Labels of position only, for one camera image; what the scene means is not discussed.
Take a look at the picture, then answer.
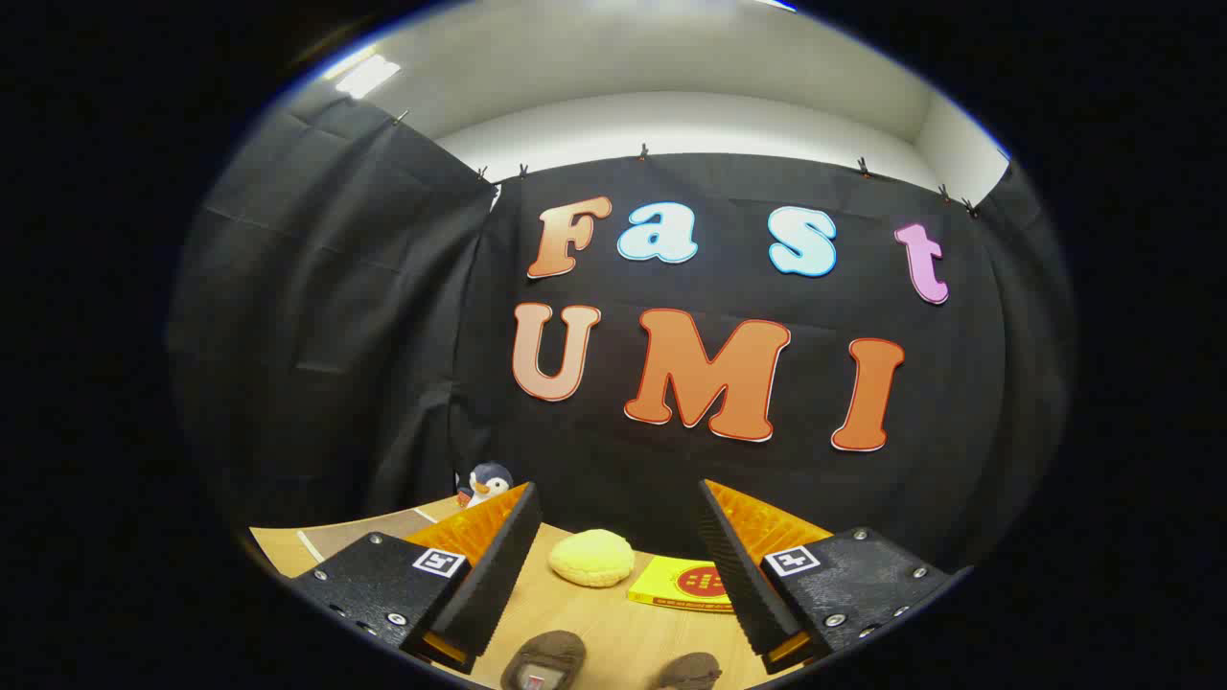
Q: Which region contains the penguin plush toy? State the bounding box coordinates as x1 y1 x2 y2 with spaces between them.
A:
456 463 514 509

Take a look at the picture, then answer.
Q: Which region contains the yellow bread-shaped plush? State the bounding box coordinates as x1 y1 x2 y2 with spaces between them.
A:
548 529 636 588

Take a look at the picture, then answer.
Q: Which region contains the brown fuzzy shoe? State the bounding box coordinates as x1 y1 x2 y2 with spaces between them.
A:
657 653 723 690
500 630 587 690

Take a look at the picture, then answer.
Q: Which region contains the ceiling light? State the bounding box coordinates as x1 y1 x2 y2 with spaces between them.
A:
321 43 404 100

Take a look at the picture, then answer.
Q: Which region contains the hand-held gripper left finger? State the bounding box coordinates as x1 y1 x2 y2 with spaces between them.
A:
288 482 543 675

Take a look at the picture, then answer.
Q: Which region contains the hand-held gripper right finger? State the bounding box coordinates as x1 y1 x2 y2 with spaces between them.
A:
698 479 962 675

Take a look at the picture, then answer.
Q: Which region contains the yellow book with red circle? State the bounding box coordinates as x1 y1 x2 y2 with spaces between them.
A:
627 554 737 614

